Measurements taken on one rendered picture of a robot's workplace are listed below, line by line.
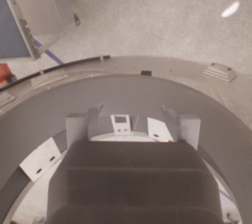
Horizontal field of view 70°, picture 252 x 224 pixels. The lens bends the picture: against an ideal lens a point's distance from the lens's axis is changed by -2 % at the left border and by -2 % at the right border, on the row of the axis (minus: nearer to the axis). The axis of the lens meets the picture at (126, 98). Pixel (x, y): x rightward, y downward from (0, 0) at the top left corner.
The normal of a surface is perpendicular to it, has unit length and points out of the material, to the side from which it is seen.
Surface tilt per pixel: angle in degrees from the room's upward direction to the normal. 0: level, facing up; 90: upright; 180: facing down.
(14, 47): 0
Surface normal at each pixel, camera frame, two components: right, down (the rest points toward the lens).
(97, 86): 0.11, 0.59
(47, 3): -0.13, 0.61
